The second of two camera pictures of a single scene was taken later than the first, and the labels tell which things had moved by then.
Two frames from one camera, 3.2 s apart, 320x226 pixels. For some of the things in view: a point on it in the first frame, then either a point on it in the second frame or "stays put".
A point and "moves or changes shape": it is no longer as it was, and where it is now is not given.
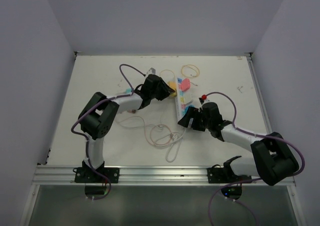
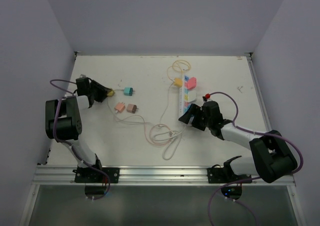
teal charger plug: x=128 y=91 stays put
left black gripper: x=166 y=90 -> x=103 y=91
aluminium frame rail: x=131 y=174 stays put
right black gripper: x=192 y=112 stays put
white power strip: x=180 y=101 moves or changes shape
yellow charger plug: x=174 y=94 -> x=111 y=93
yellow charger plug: x=172 y=84 -> x=178 y=82
